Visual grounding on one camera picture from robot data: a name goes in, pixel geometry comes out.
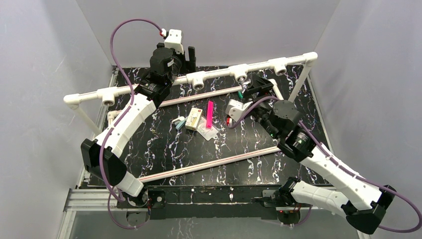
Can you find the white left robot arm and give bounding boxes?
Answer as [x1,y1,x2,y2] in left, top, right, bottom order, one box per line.
[81,43,197,207]

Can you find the chrome water faucet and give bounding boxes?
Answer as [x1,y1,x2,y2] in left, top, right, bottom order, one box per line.
[239,78,250,95]

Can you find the clear plastic bag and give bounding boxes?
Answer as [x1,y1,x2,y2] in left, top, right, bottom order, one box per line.
[197,124,219,141]

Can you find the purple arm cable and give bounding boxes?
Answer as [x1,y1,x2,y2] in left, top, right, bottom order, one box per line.
[99,19,166,230]
[227,96,422,234]

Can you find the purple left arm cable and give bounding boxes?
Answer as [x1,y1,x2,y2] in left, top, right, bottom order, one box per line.
[99,19,166,230]

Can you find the white PVC pipe frame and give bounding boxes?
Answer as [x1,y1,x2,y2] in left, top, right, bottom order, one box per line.
[64,52,317,183]

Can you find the pink rectangular bar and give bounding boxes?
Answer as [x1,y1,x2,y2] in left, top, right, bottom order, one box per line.
[206,101,214,129]

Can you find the white small fitting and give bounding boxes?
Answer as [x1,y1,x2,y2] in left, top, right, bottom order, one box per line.
[171,116,185,125]

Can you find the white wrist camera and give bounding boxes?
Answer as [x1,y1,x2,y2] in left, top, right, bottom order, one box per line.
[164,29,184,55]
[225,99,253,126]

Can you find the teal small fitting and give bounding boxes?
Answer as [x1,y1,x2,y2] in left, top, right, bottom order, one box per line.
[175,119,186,130]

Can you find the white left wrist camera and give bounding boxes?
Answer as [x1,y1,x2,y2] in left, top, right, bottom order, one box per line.
[164,29,184,55]

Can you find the beige small cardboard box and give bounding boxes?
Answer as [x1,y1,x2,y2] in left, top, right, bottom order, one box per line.
[185,108,203,131]

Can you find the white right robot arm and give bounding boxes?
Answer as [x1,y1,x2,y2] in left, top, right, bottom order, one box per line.
[242,74,394,235]

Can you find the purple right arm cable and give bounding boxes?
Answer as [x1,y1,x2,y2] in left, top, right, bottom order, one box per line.
[227,96,422,234]

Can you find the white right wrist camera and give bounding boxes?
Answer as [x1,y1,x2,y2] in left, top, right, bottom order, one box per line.
[225,99,253,126]

